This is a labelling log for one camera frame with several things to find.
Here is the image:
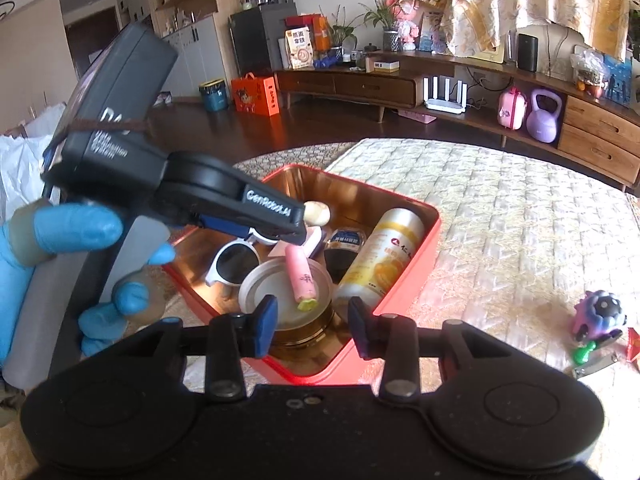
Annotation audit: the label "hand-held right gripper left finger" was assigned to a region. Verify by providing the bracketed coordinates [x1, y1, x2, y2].
[112, 294, 279, 403]

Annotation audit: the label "pink white small box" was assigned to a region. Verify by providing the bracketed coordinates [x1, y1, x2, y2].
[295, 225, 328, 261]

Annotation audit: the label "pink doll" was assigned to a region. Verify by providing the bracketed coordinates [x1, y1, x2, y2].
[395, 0, 426, 52]

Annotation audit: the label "person's left hand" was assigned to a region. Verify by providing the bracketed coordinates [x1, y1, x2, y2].
[0, 204, 177, 361]

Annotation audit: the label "black speaker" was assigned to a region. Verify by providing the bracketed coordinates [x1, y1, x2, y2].
[516, 33, 539, 72]

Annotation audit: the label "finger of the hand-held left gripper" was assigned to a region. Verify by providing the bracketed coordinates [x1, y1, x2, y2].
[192, 177, 308, 247]

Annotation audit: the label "illustrated picture card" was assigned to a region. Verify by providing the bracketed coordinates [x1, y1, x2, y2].
[419, 11, 448, 53]

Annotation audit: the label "white plastic bag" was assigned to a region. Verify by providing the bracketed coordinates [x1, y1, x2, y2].
[0, 105, 66, 221]

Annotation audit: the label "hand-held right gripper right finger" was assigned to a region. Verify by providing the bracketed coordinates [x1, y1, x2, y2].
[347, 296, 526, 403]

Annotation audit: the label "black mini fridge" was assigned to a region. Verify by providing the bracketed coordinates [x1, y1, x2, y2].
[228, 2, 299, 73]

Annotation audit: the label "small potted plant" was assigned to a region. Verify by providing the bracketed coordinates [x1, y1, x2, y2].
[327, 5, 358, 63]

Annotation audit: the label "round tin can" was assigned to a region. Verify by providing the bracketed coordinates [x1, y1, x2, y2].
[237, 257, 336, 346]

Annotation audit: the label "purple blue toy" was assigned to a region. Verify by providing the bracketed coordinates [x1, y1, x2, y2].
[572, 290, 626, 343]

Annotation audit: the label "dark lidded jar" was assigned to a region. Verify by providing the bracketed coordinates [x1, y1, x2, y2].
[322, 227, 368, 283]

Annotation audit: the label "wooden TV cabinet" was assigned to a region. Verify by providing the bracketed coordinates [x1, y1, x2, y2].
[274, 50, 640, 193]

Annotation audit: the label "white router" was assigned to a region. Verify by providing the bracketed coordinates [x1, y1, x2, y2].
[422, 75, 469, 114]

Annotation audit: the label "clear plastic bag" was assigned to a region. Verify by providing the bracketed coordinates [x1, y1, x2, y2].
[571, 45, 608, 96]

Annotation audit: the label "orange red box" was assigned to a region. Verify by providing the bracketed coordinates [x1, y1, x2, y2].
[285, 14, 332, 53]

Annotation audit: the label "pink sausage toy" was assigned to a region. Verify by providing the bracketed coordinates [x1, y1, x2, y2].
[285, 244, 321, 312]

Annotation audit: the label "yellow white bottle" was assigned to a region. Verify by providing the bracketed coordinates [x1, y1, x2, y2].
[332, 207, 426, 311]

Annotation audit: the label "pink toy suitcase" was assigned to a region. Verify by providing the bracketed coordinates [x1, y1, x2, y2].
[497, 85, 528, 131]

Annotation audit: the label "green toy piece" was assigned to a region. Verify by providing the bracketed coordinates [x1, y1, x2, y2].
[571, 341, 598, 366]

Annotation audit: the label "pink mat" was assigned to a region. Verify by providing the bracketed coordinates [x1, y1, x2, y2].
[397, 109, 438, 124]

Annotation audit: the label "blue printed bag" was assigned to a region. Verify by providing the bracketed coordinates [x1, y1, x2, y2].
[602, 52, 633, 106]

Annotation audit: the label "white sunglasses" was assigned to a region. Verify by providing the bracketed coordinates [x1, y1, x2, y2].
[205, 227, 281, 288]

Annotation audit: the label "potted plant striped pot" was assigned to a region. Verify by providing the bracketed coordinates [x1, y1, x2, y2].
[360, 0, 403, 52]

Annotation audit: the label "wooden wall shelf unit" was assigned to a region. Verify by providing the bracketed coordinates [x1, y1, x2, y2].
[115, 0, 231, 101]

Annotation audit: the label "teal bucket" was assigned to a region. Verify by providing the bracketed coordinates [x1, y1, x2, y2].
[198, 78, 230, 112]

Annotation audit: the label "purple kettlebell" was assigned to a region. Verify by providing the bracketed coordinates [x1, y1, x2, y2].
[525, 88, 563, 143]

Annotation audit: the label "small white ball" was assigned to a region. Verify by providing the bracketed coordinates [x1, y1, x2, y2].
[302, 201, 332, 227]

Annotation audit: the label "red tin box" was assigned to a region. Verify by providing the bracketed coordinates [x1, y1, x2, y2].
[162, 162, 443, 387]

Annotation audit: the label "white orange snack box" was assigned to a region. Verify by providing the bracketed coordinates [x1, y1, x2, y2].
[284, 26, 315, 70]

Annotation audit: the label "orange gift box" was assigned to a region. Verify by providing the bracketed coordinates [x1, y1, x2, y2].
[231, 72, 282, 117]

